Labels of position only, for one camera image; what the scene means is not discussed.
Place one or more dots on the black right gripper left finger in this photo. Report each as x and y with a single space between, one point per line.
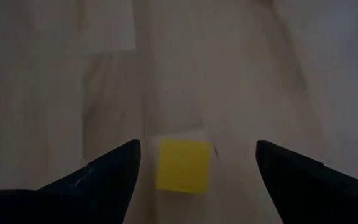
98 193

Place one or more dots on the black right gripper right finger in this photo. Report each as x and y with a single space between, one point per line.
306 193

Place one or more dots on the small yellow wooden cube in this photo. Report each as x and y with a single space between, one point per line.
183 166

